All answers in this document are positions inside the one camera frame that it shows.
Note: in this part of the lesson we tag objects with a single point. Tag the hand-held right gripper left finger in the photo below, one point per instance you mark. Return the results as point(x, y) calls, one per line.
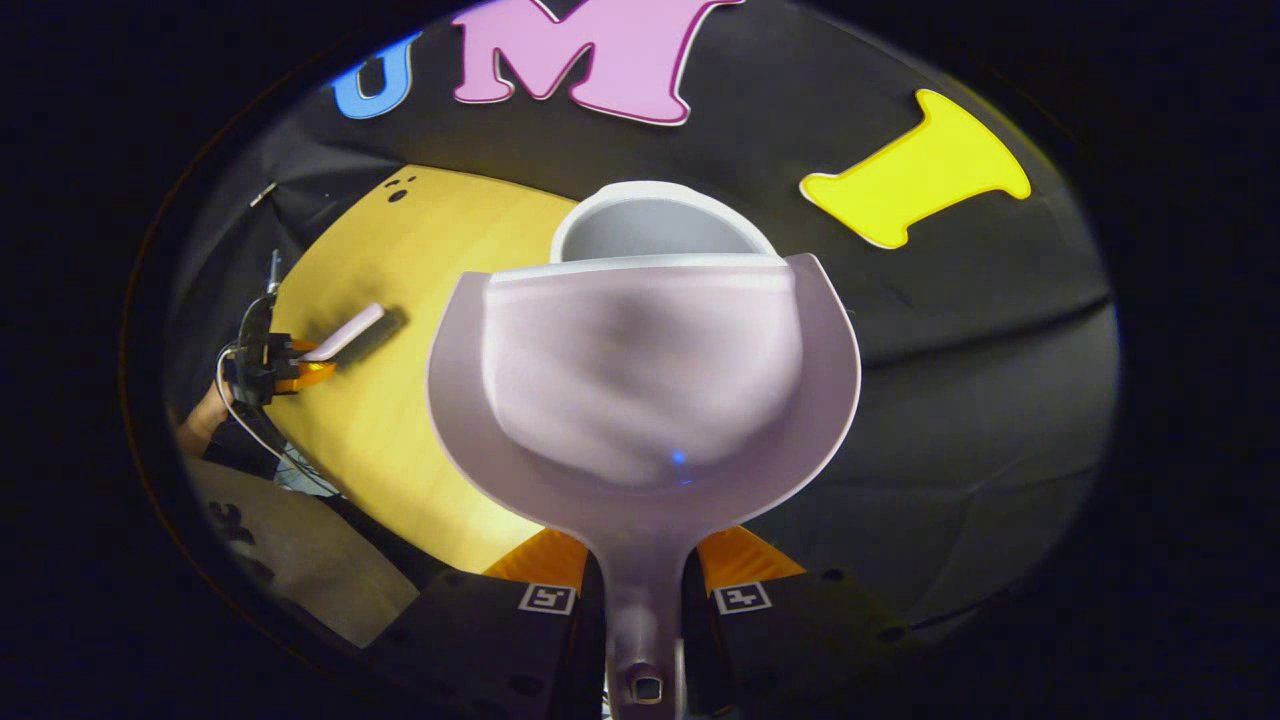
point(480, 640)

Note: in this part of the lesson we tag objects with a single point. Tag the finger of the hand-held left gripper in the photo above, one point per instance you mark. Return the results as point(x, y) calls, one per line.
point(308, 378)
point(302, 345)

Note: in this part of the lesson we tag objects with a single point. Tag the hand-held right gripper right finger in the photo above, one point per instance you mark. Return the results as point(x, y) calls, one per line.
point(800, 645)

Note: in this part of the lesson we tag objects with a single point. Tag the small pink broom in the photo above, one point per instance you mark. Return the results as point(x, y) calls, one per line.
point(350, 335)

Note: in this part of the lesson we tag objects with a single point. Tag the pink dustpan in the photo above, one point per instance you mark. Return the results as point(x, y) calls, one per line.
point(640, 380)

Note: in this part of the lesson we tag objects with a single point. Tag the white ribbed garbage bin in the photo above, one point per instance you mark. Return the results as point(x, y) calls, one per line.
point(655, 225)

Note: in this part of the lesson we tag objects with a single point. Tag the wooden desktop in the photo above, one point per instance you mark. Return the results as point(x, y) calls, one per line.
point(400, 440)

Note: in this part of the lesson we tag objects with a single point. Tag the white cloth clip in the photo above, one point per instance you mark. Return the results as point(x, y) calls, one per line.
point(263, 193)

